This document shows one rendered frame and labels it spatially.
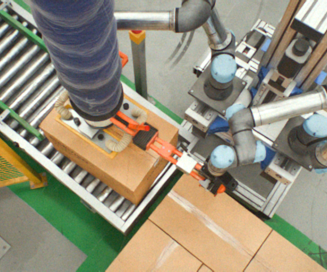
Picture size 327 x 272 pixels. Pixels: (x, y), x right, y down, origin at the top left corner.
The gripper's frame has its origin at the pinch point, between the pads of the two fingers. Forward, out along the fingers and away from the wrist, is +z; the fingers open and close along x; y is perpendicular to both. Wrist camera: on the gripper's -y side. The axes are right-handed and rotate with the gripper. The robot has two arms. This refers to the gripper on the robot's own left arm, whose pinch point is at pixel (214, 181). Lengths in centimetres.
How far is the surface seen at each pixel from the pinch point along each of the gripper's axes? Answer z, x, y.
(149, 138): -1.5, 1.2, 33.2
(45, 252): 126, 74, 68
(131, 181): 31.0, 15.4, 34.0
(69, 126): 11, 15, 69
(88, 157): 31, 19, 58
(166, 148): -1.2, 0.4, 24.5
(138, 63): 55, -49, 79
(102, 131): 11, 8, 55
